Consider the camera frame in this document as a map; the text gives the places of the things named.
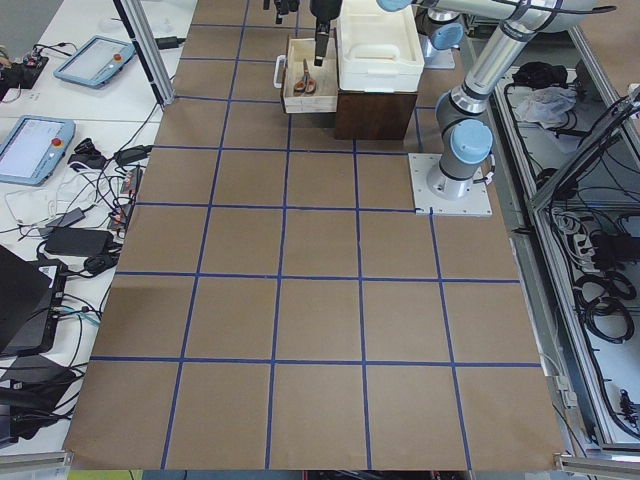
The dark brown wooden cabinet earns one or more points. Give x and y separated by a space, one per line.
373 116

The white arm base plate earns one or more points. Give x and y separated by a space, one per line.
435 193
437 54

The aluminium frame post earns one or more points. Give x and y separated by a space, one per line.
133 17

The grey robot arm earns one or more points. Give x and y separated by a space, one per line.
518 23
439 29

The white drawer handle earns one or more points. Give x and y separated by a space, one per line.
279 71

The grey orange scissors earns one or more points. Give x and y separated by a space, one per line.
307 84

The light wooden drawer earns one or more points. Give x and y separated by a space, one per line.
324 100

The white crumpled cloth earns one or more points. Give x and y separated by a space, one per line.
547 107

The black power adapter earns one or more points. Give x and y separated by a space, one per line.
78 242

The blue teach pendant far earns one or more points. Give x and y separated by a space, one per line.
96 62

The white plastic tray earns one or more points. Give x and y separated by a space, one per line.
378 51

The blue teach pendant near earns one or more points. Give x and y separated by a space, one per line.
33 149

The blue teach pendant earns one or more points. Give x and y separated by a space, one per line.
96 62
33 149

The black laptop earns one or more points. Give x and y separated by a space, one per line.
30 293

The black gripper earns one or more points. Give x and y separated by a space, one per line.
280 15
324 11

